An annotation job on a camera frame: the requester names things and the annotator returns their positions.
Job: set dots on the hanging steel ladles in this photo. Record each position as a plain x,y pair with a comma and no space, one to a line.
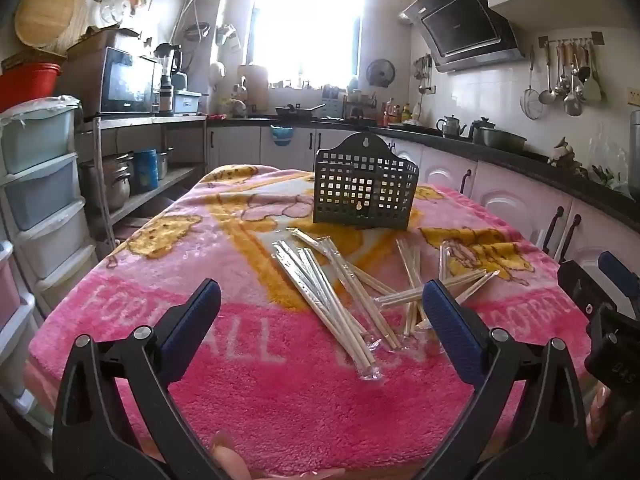
422,77

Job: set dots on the wooden cutting board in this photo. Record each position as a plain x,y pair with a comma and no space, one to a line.
252,87

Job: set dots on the steel kettle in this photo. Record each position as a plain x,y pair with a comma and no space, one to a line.
451,127

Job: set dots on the hanging plastic utensil holder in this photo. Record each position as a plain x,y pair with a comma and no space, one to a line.
225,35

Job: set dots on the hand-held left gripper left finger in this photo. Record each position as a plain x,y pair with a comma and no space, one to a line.
196,310

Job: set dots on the red plastic bucket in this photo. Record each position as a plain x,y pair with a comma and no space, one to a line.
25,85

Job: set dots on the blue canister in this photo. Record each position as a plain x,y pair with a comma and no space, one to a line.
146,170

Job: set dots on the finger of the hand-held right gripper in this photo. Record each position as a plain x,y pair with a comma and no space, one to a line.
617,272
580,285

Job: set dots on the person's left hand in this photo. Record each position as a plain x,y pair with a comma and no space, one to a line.
231,457

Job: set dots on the metal dish rack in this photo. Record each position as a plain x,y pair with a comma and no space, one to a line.
360,107

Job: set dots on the pink printed blanket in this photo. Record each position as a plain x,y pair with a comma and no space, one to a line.
240,395

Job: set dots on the round bamboo tray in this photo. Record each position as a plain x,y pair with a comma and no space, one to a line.
50,10

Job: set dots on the blue hanging bin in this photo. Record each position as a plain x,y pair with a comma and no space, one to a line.
282,136

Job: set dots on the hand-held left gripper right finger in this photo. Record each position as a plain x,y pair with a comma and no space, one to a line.
450,320

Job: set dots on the small steel pot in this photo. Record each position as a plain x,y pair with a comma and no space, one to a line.
164,162

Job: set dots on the dark kettle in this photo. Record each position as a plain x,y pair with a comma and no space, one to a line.
482,127

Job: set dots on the stacked steel pots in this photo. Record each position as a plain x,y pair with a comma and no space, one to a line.
112,180

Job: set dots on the plastic drawer unit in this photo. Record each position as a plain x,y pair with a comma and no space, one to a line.
40,185

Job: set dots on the white kitchen base cabinets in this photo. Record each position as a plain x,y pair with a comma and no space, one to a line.
520,200

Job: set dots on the blender jug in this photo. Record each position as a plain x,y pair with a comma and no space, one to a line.
167,80

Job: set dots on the grey plastic bin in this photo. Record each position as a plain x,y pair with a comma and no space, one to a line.
187,102

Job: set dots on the wall socket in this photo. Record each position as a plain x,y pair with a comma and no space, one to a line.
634,97

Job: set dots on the black range hood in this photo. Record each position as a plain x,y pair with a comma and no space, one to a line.
465,25

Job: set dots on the black countertop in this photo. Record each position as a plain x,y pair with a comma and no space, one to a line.
525,157

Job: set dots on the black microwave oven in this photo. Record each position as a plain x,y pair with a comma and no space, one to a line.
125,82

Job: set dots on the clear plastic food cover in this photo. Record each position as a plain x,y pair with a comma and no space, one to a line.
114,7

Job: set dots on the metal shelf rack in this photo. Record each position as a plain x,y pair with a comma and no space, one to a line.
150,120

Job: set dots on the black perforated utensil basket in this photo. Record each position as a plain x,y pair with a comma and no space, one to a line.
365,195

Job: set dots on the black frying pan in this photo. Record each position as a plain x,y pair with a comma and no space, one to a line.
295,111

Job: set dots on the small wall fan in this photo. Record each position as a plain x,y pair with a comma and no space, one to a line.
380,72

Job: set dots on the kitchen window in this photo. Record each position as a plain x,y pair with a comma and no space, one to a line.
305,25

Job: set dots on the group of condiment bottles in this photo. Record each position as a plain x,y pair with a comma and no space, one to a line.
400,112

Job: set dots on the pile of chopsticks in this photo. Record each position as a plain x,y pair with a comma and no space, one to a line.
320,290

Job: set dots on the row of hanging kitchen utensils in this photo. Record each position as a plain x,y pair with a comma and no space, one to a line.
572,85

